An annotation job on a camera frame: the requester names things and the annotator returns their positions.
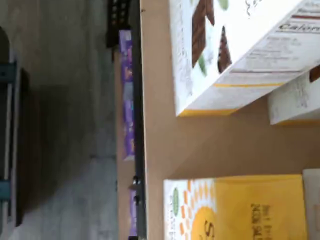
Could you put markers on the white Sweet Thins box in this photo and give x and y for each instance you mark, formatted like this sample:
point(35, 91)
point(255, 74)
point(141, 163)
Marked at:
point(225, 82)
point(295, 105)

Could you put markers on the teal and dark frame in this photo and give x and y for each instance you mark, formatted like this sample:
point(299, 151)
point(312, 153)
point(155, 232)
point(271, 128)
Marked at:
point(15, 137)

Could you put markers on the black metal shelving rack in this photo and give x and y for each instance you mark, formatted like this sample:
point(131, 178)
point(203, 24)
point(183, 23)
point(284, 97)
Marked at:
point(138, 100)

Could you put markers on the white yellow Simple Mills box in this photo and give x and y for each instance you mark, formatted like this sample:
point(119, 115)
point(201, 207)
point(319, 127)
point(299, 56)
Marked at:
point(250, 207)

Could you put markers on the purple packaged item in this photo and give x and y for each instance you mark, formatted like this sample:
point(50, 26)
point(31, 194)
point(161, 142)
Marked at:
point(122, 187)

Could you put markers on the purple snack box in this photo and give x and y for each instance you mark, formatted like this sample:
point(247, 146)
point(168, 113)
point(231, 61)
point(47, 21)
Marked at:
point(126, 57)
point(128, 130)
point(133, 212)

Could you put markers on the brown particle shelf board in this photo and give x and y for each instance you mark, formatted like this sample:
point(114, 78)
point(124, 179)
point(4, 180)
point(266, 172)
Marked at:
point(200, 150)

